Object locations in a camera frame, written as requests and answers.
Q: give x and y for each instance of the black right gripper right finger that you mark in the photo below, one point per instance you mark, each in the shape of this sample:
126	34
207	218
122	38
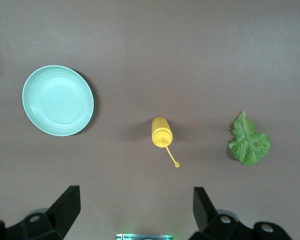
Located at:
215	225

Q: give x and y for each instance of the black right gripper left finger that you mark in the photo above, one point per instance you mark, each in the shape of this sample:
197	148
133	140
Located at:
52	222

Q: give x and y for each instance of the green lettuce leaf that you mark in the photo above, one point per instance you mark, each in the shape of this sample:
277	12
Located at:
250	145

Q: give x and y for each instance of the yellow mustard squeeze bottle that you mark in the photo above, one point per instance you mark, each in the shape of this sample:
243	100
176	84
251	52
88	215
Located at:
161	132

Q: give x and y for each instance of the mint green plate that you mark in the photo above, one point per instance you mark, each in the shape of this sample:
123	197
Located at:
57	100

